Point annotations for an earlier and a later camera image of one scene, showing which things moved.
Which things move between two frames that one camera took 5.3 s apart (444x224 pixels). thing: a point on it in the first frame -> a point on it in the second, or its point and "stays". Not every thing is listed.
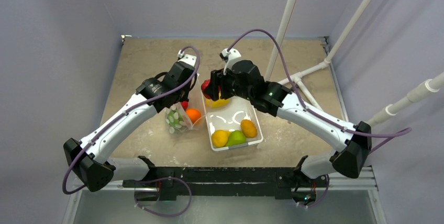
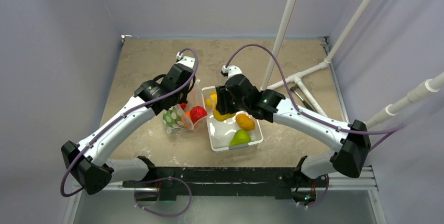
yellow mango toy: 219,103 stays
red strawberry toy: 203,86 -> 197,112
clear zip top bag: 181,116 stays
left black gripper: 185,96 stays
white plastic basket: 229,118 stays
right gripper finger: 216,76 -> 222,100
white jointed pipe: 430,85 stays
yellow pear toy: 219,138 -> 222,117
